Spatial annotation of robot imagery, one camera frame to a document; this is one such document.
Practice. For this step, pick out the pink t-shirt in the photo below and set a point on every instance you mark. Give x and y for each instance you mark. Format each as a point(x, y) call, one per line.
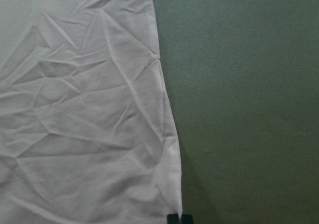
point(87, 134)

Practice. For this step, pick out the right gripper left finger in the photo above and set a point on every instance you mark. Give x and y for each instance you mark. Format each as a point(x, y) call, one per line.
point(172, 219)

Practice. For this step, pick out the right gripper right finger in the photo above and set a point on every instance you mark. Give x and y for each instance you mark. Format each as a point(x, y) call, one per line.
point(186, 219)

